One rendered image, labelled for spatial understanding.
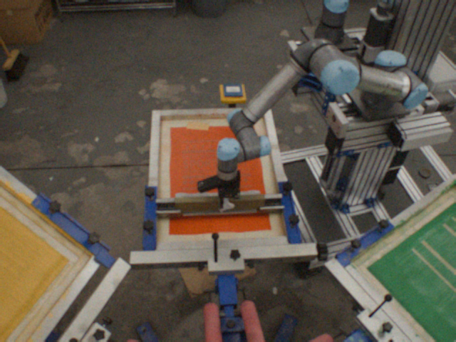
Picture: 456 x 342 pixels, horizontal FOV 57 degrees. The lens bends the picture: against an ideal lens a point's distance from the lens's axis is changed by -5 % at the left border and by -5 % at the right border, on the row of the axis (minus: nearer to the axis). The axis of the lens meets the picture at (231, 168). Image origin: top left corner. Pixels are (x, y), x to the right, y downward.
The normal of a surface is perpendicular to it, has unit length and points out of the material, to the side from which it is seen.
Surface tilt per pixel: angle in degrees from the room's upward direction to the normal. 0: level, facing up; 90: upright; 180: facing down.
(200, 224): 0
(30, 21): 89
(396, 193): 0
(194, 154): 0
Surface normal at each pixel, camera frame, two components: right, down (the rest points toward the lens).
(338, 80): 0.29, 0.70
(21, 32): 0.05, 0.76
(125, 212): 0.04, -0.65
